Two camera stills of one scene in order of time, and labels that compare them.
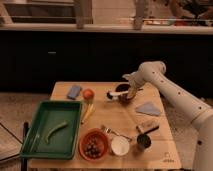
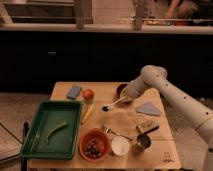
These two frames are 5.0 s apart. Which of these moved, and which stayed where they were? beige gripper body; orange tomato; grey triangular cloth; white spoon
Moved: white spoon
Stayed: beige gripper body; grey triangular cloth; orange tomato
